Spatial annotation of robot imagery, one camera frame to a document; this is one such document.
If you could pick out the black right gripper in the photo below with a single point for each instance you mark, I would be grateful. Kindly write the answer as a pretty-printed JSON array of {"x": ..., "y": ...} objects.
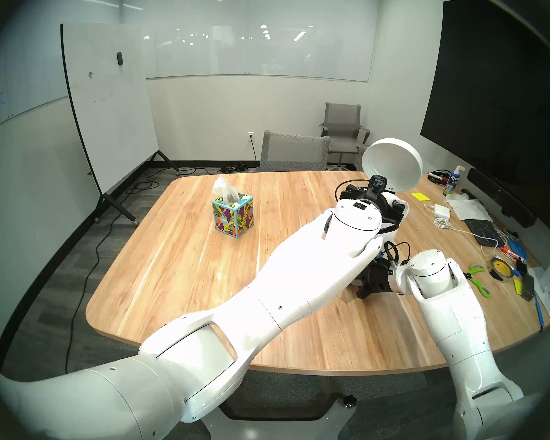
[{"x": 378, "y": 278}]

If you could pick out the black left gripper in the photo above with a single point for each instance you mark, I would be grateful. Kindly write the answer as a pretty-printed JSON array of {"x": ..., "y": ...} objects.
[{"x": 389, "y": 207}]

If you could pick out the colourful patterned tissue box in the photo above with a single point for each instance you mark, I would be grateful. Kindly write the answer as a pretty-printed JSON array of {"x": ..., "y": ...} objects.
[{"x": 233, "y": 217}]

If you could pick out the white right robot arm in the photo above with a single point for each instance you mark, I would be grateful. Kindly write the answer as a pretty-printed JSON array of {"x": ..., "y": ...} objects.
[{"x": 458, "y": 315}]

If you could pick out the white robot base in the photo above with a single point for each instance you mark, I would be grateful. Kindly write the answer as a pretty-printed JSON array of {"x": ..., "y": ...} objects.
[{"x": 279, "y": 427}]

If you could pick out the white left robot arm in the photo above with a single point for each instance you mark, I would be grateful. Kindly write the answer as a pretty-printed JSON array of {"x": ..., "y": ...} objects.
[{"x": 279, "y": 283}]

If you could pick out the white tissue in box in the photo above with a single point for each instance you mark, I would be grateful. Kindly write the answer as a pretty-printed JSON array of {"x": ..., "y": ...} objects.
[{"x": 227, "y": 191}]

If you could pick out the yellow sticky note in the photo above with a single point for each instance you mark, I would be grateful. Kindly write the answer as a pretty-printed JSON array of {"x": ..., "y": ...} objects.
[{"x": 420, "y": 196}]

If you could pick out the white power adapter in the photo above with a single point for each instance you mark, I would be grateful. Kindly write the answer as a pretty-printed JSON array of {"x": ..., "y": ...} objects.
[{"x": 442, "y": 211}]

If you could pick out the black marker pack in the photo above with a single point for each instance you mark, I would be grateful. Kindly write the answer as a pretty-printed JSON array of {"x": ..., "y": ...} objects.
[{"x": 439, "y": 177}]

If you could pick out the whiteboard cleaner spray bottle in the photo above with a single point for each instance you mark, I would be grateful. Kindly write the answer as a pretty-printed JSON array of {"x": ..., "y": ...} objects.
[{"x": 453, "y": 182}]

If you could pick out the white cloth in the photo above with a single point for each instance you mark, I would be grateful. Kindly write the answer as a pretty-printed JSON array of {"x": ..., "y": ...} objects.
[{"x": 472, "y": 208}]

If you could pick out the black keyboard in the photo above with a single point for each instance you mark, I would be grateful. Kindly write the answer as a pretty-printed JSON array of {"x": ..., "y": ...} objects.
[{"x": 483, "y": 232}]

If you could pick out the grey swivel office chair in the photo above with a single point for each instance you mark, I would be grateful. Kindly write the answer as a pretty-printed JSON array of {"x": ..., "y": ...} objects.
[{"x": 343, "y": 118}]

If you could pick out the black video bar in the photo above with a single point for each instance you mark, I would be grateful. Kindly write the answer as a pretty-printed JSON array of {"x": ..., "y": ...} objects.
[{"x": 499, "y": 196}]

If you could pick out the wide grey mesh chair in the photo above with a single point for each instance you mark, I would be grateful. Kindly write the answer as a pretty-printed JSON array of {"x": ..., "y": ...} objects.
[{"x": 293, "y": 152}]

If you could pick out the yellow black tape roll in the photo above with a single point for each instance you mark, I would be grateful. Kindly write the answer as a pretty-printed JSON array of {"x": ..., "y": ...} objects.
[{"x": 502, "y": 268}]

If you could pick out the blue pouch with marker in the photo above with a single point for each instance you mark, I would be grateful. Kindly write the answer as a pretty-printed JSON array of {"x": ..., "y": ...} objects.
[{"x": 519, "y": 251}]

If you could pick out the black block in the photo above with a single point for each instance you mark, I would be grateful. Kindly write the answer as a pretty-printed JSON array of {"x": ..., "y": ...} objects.
[{"x": 529, "y": 288}]

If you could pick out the blue pen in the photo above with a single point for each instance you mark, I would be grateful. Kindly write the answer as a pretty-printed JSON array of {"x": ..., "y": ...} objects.
[{"x": 539, "y": 310}]

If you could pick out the rolling whiteboard on stand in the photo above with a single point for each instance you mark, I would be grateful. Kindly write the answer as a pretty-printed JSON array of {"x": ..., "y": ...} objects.
[{"x": 110, "y": 109}]

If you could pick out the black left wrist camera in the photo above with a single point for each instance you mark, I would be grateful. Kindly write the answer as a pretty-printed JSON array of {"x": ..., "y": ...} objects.
[{"x": 378, "y": 187}]

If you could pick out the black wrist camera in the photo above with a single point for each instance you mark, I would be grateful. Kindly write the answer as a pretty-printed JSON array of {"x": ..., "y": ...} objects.
[
  {"x": 387, "y": 261},
  {"x": 378, "y": 187}
]

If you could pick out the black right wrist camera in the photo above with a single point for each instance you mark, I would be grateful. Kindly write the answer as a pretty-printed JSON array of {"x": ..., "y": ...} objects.
[{"x": 387, "y": 261}]

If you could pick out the black wall screen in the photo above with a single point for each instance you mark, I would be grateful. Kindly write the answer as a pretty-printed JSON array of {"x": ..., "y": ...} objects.
[{"x": 499, "y": 100}]

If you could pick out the long glass wall board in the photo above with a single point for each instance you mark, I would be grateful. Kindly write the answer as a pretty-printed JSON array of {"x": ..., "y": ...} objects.
[{"x": 266, "y": 54}]

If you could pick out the wall whiteboard with writing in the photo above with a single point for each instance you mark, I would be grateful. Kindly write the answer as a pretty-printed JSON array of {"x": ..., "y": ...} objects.
[{"x": 18, "y": 95}]

